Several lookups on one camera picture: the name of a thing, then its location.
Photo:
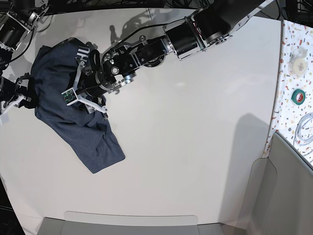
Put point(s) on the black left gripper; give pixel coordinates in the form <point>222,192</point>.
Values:
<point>97,77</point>

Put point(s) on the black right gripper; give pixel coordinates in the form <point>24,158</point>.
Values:
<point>13,94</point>

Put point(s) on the blue t-shirt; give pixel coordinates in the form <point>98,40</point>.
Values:
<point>89,135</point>

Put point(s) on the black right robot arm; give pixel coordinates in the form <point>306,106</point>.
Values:
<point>20,20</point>

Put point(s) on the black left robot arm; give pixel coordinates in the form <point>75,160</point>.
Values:
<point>206,26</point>

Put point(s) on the grey chair front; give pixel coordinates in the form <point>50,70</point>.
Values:
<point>82,223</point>

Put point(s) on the grey chair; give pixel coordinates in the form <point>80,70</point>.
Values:
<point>82,223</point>
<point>279,194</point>

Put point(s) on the speckled white side table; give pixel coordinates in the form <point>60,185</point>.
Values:
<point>293,122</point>

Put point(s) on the clear tape dispenser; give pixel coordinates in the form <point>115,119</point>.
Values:
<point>298,64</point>

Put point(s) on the green tape roll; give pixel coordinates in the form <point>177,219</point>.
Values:
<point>298,96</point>

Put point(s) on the grey chair right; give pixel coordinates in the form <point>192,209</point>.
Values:
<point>279,194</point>

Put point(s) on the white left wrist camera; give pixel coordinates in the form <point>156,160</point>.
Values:
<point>78,95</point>

